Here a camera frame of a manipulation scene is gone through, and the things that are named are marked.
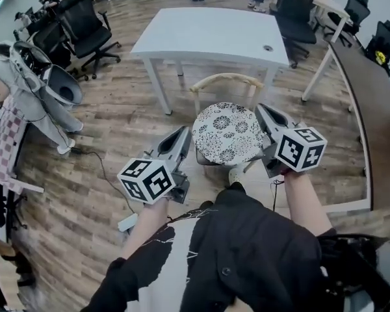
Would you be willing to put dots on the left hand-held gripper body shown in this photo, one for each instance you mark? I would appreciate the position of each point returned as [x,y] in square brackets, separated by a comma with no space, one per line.
[146,180]

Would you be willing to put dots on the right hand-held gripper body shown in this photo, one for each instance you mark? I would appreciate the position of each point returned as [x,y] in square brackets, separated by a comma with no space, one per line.
[299,149]

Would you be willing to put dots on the white floral round cushion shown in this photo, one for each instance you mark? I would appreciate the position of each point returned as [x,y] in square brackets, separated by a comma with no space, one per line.
[227,132]

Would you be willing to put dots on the wooden chair with brown seat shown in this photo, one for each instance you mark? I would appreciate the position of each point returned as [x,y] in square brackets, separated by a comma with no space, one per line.
[226,76]

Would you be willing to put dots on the person's right forearm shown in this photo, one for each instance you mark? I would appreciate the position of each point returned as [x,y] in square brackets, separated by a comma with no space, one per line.
[305,206]

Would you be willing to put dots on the person's left forearm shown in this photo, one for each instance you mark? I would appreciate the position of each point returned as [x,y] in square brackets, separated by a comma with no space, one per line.
[146,226]

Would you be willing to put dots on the black office chair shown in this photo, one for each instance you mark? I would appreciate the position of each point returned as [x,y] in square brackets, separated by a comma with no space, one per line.
[48,44]
[388,37]
[357,8]
[295,18]
[87,31]

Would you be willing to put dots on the white power strip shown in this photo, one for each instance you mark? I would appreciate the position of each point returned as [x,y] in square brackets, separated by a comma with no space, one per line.
[126,223]

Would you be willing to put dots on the person's white shoe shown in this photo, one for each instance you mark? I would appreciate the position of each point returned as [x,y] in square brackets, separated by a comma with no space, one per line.
[236,174]

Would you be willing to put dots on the dark brown curved table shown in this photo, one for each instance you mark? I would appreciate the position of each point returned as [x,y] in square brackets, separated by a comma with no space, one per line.
[377,115]

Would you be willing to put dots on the person's black white clothing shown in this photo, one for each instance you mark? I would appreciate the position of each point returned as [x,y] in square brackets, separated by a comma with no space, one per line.
[247,255]

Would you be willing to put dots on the yellow toy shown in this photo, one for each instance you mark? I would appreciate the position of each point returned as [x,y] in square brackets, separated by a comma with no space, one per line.
[381,56]

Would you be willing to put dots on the black equipment bag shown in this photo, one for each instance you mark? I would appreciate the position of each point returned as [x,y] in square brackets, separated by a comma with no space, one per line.
[354,271]

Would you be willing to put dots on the white square table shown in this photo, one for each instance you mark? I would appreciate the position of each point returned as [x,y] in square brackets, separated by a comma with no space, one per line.
[211,34]

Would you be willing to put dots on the white background table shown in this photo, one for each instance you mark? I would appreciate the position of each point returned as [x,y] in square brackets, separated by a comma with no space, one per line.
[331,6]

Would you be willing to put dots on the pink checkered cloth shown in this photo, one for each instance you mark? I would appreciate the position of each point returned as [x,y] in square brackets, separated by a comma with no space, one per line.
[3,148]

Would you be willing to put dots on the light wooden board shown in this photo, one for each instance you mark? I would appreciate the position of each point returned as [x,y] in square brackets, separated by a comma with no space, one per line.
[3,271]

